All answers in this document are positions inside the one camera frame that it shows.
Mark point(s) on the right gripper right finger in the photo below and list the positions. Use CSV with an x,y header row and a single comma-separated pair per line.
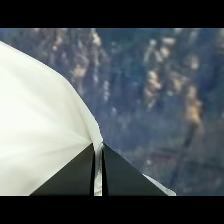
x,y
128,178

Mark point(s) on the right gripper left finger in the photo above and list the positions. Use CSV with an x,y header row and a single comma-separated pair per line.
x,y
71,178

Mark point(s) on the white garment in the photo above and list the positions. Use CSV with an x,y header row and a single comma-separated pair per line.
x,y
36,126

